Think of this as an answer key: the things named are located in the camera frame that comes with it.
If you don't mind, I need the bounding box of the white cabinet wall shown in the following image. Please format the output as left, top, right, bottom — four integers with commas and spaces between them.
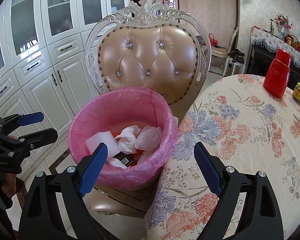
0, 0, 131, 181

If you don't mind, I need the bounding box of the flower vase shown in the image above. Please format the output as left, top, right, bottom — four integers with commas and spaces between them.
274, 14, 292, 41

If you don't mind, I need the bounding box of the red thermos jug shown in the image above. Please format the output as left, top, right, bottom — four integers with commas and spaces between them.
263, 48, 292, 99

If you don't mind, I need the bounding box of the white plastic bag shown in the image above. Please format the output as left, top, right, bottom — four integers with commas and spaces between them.
135, 126, 162, 152

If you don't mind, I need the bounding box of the white tissue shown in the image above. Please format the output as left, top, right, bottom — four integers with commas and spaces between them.
115, 125, 141, 154

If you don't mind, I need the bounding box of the black piano with lace cover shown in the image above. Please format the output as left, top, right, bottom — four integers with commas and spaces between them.
246, 26, 300, 91

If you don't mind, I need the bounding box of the black carton box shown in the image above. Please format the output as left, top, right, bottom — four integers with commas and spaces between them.
113, 152, 134, 168

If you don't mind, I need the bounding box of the white foam block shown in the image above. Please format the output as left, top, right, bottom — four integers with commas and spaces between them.
85, 131, 120, 159

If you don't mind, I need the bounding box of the tufted beige dining chair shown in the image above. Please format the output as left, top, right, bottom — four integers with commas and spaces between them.
82, 0, 211, 218

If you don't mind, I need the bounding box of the white side chair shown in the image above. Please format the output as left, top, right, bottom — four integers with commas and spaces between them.
211, 27, 238, 76

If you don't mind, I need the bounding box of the yellow lid jar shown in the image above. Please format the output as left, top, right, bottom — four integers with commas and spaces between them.
292, 82, 300, 102

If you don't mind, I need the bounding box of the red handbag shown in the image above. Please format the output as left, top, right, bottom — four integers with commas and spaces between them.
208, 33, 218, 47

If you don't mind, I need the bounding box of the floral tablecloth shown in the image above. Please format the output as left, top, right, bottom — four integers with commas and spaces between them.
145, 74, 300, 239

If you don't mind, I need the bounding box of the left hand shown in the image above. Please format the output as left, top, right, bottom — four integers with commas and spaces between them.
1, 173, 20, 199

